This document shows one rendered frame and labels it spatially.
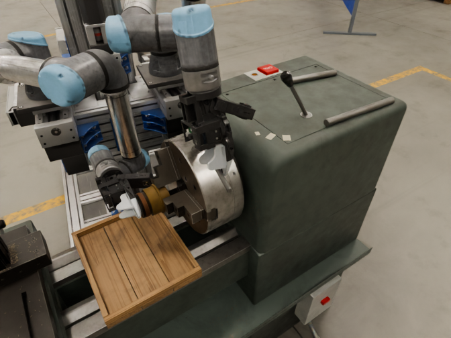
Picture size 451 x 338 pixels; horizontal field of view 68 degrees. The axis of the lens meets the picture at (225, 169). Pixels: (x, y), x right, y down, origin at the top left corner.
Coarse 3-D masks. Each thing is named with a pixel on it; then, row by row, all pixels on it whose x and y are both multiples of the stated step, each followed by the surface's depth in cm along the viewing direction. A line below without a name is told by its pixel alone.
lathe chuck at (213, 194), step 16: (176, 144) 95; (192, 144) 95; (176, 160) 100; (192, 160) 92; (192, 176) 93; (208, 176) 92; (192, 192) 98; (208, 192) 91; (224, 192) 94; (208, 208) 92; (224, 208) 96; (192, 224) 110; (208, 224) 96
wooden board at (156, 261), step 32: (96, 224) 116; (128, 224) 119; (160, 224) 119; (96, 256) 108; (128, 256) 108; (160, 256) 108; (192, 256) 106; (96, 288) 98; (128, 288) 100; (160, 288) 98
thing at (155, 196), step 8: (152, 184) 100; (144, 192) 98; (152, 192) 97; (160, 192) 99; (168, 192) 100; (144, 200) 96; (152, 200) 96; (160, 200) 97; (144, 208) 96; (152, 208) 96; (160, 208) 98; (144, 216) 97
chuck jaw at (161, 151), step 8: (168, 144) 101; (160, 152) 99; (168, 152) 100; (160, 160) 99; (168, 160) 100; (160, 168) 99; (168, 168) 100; (176, 168) 101; (160, 176) 99; (168, 176) 100; (176, 176) 102; (160, 184) 99
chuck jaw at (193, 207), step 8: (184, 192) 100; (168, 200) 98; (176, 200) 97; (184, 200) 97; (192, 200) 97; (168, 208) 97; (176, 208) 96; (184, 208) 96; (192, 208) 95; (200, 208) 95; (192, 216) 93; (200, 216) 95; (208, 216) 95
